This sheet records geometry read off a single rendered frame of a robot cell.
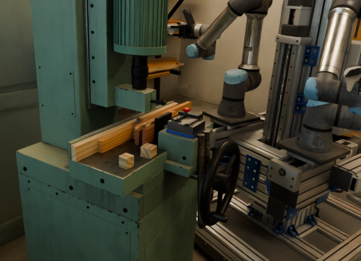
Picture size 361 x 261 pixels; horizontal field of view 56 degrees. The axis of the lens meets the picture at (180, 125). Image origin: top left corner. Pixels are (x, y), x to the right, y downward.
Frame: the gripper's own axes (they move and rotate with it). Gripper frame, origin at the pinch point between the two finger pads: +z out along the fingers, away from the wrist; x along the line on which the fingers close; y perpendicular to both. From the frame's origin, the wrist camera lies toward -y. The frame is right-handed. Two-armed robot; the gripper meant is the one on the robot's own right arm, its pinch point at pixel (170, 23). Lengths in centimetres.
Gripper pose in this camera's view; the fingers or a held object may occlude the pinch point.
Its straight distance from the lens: 219.9
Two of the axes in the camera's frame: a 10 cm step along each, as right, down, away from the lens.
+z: -7.8, -2.5, 5.7
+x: 6.2, -3.6, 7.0
